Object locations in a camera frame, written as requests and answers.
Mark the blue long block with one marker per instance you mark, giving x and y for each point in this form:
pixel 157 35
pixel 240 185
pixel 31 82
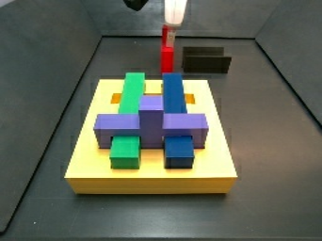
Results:
pixel 178 146

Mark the black slotted holder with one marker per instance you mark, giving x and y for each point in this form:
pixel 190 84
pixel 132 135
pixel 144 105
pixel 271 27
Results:
pixel 205 60

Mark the purple cross-shaped block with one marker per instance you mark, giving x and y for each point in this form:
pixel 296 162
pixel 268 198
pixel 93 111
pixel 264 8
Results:
pixel 152 124

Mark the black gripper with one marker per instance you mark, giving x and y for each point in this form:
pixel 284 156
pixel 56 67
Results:
pixel 174 13

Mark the green long block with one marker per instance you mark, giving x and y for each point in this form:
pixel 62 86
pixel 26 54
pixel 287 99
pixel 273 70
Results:
pixel 125 150

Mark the yellow base board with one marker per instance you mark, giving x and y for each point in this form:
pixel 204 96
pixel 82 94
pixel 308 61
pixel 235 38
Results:
pixel 92 176

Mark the red rectangular block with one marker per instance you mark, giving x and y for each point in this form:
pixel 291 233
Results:
pixel 168 49

